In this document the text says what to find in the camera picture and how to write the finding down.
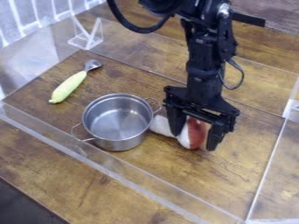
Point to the black strip on wall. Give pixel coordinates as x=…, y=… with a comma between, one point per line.
x=248, y=19

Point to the silver metal pot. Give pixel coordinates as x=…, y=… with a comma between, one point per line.
x=115, y=121

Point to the white red plush mushroom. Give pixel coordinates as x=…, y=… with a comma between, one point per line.
x=192, y=136

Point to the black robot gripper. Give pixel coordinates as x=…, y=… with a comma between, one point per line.
x=200, y=101

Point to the clear acrylic enclosure wall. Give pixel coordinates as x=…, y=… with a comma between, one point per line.
x=242, y=184

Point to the clear acrylic triangle bracket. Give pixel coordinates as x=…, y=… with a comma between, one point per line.
x=87, y=39

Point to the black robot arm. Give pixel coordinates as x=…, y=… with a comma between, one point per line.
x=211, y=44

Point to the yellow handled metal utensil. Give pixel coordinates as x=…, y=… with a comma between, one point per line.
x=67, y=87

